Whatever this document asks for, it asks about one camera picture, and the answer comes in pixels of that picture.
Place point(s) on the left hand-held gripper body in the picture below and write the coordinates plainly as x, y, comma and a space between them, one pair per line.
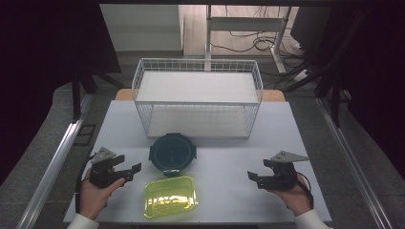
101, 171

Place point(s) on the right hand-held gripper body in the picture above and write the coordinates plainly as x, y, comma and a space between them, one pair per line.
281, 178

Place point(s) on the round dark blue lidded container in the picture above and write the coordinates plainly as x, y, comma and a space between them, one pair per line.
172, 154

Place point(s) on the yellow-green plastic container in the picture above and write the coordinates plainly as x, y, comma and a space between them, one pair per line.
170, 197

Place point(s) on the person's right hand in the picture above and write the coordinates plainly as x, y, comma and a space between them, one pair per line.
296, 198

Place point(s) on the person's left hand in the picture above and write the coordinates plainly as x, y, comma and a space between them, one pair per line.
94, 198

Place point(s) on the wooden table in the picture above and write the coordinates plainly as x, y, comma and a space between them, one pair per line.
123, 94

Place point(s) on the black stand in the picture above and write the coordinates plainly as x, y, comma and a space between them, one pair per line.
76, 95
334, 101

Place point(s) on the white power strip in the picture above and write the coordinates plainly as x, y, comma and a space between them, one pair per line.
301, 75

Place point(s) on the black curtain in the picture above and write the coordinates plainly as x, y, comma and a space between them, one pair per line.
38, 63
375, 79

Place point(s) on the white cabinet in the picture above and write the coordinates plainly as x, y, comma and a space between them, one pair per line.
143, 27

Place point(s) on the dark monitor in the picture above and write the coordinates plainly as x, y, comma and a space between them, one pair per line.
310, 27

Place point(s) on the black square floor frame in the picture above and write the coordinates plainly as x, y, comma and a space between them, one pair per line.
76, 135

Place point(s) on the aluminium rail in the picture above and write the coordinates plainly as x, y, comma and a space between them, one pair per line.
350, 162
54, 165

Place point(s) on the white metal desk frame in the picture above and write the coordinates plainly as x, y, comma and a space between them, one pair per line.
245, 24

